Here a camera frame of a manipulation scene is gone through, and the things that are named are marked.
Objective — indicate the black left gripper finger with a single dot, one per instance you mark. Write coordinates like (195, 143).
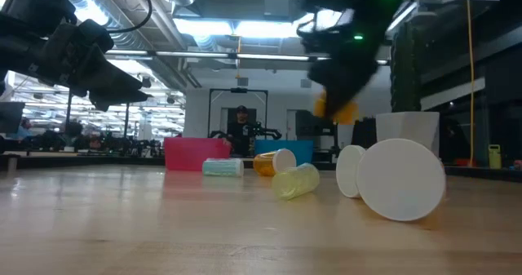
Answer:
(118, 77)
(118, 96)

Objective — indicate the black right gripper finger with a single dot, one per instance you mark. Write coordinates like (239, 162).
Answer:
(335, 99)
(355, 89)

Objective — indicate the orange pill bottle white cap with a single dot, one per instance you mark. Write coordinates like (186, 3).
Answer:
(346, 115)
(401, 179)
(265, 165)
(346, 171)

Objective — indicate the yellow plastic pill vial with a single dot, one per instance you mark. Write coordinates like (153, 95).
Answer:
(295, 181)

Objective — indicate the teal plastic pill vial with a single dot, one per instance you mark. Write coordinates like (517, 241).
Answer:
(222, 168)

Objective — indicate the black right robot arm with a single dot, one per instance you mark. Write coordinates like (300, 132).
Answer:
(359, 1)

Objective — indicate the black background robot arm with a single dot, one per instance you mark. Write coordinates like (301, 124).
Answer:
(267, 131)
(218, 134)

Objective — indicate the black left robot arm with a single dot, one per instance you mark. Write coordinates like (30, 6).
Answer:
(24, 10)

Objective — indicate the blue plastic bin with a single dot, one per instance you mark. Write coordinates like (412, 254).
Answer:
(303, 150)

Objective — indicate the red plastic bin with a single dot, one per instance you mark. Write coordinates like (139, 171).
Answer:
(183, 154)

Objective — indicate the black shelf cart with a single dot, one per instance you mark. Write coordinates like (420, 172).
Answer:
(310, 124)

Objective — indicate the black stacked chairs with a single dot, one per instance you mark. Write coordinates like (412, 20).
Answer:
(365, 136)

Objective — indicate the green cactus plant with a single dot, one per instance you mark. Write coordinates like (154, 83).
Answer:
(405, 71)

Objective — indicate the black monitor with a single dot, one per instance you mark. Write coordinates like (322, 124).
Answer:
(10, 118)

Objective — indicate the person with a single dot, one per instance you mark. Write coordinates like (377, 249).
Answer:
(240, 130)

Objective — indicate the small red object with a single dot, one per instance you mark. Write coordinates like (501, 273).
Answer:
(465, 162)

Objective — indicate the yellow-green container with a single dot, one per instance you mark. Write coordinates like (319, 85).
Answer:
(494, 156)

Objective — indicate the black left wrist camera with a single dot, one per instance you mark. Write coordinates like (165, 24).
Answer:
(95, 36)

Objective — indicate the black aluminium table frame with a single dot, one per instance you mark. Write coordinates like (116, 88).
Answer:
(81, 161)

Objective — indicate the black background gantry frame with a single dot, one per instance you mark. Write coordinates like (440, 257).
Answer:
(238, 90)

